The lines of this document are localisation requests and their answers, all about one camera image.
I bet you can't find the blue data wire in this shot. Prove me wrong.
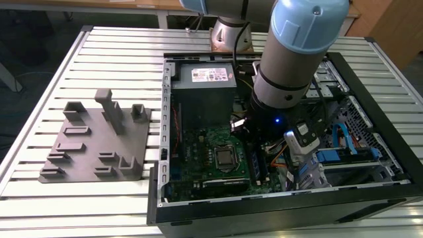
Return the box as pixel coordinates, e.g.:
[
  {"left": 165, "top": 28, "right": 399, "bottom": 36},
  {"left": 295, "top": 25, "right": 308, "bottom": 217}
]
[{"left": 331, "top": 122, "right": 358, "bottom": 154}]

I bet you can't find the brown wooden panel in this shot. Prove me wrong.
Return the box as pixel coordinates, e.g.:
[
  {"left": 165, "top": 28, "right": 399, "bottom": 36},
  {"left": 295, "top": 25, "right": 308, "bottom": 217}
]
[{"left": 347, "top": 0, "right": 423, "bottom": 73}]

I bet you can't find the white table leg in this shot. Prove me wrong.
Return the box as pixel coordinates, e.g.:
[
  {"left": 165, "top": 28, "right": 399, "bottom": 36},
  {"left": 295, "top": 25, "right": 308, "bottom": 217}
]
[{"left": 0, "top": 61, "right": 24, "bottom": 93}]

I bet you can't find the grey metal disk bay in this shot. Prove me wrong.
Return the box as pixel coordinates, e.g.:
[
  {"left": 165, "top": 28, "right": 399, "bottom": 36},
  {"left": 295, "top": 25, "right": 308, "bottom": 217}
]
[{"left": 309, "top": 146, "right": 398, "bottom": 187}]

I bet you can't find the black graphics card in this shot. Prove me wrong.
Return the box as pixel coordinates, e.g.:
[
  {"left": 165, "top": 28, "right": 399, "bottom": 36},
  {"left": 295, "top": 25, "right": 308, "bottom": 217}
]
[{"left": 195, "top": 177, "right": 252, "bottom": 198}]

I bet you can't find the blue disk carrier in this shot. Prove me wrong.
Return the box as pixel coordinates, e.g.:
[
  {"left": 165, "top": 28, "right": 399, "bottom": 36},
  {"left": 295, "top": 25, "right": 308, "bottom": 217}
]
[{"left": 315, "top": 148, "right": 379, "bottom": 164}]

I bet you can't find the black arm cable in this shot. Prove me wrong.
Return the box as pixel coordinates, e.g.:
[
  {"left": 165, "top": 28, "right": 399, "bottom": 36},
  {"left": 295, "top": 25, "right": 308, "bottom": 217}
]
[{"left": 231, "top": 21, "right": 252, "bottom": 73}]

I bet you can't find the grey power supply unit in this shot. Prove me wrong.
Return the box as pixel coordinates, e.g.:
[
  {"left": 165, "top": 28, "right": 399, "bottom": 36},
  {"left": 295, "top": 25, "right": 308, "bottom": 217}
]
[{"left": 169, "top": 62, "right": 239, "bottom": 129}]

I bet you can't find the wooden desk white frame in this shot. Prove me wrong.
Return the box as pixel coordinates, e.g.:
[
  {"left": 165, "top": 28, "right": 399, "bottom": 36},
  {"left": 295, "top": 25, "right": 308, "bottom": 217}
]
[
  {"left": 336, "top": 4, "right": 360, "bottom": 37},
  {"left": 0, "top": 0, "right": 185, "bottom": 28}
]

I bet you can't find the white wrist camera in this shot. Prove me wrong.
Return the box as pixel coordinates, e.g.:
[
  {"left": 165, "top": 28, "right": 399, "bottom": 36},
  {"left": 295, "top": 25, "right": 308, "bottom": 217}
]
[{"left": 283, "top": 122, "right": 322, "bottom": 156}]

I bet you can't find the green motherboard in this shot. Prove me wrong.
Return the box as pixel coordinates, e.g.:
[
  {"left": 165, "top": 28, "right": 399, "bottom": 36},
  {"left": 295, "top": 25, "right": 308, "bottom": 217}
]
[{"left": 164, "top": 125, "right": 288, "bottom": 202}]

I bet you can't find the pale floor cable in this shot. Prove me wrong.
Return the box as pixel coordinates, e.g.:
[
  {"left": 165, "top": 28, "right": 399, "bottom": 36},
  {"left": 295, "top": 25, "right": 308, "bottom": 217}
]
[{"left": 15, "top": 71, "right": 57, "bottom": 82}]

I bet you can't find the CPU socket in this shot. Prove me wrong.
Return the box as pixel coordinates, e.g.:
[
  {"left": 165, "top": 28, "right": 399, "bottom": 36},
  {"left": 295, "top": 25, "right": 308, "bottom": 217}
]
[{"left": 212, "top": 144, "right": 239, "bottom": 173}]

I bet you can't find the grey parts rack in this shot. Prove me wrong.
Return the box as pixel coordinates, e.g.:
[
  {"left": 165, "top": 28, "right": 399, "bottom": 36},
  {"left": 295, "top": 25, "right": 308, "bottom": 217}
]
[{"left": 39, "top": 88, "right": 152, "bottom": 184}]

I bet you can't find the black PC case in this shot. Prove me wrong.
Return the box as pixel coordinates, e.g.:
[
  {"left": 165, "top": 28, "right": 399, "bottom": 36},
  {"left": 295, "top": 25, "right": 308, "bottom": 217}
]
[{"left": 147, "top": 51, "right": 419, "bottom": 238}]

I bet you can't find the silver CPU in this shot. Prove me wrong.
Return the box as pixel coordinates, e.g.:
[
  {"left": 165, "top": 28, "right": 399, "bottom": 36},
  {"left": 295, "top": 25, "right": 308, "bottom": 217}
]
[{"left": 216, "top": 149, "right": 233, "bottom": 166}]

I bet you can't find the square brown base plate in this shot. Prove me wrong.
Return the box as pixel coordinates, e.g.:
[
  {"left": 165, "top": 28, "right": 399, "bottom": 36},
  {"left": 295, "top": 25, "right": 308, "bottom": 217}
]
[{"left": 209, "top": 44, "right": 255, "bottom": 53}]

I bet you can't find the orange wire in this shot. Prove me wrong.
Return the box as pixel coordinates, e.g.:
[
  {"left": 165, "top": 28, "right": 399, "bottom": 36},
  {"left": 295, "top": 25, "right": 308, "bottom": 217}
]
[{"left": 269, "top": 148, "right": 288, "bottom": 170}]

